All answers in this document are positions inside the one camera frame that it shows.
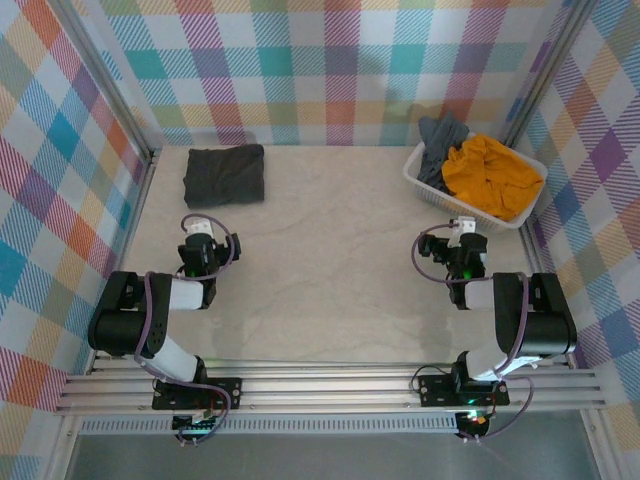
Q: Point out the dark grey t-shirt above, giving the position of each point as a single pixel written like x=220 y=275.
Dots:
x=225 y=175

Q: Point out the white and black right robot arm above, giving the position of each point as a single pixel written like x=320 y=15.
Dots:
x=545 y=325

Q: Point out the white plastic basket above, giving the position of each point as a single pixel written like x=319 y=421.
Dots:
x=430 y=192

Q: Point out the orange t-shirt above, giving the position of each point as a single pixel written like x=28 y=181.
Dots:
x=490 y=170

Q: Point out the blue-grey t-shirt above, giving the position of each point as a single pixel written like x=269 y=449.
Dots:
x=440 y=140

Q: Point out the aluminium side rail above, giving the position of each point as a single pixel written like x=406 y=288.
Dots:
x=137 y=210
x=535 y=245

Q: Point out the aluminium frame post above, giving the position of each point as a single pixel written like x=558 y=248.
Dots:
x=132 y=120
x=545 y=75

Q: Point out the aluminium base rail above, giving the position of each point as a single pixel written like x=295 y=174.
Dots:
x=325 y=390

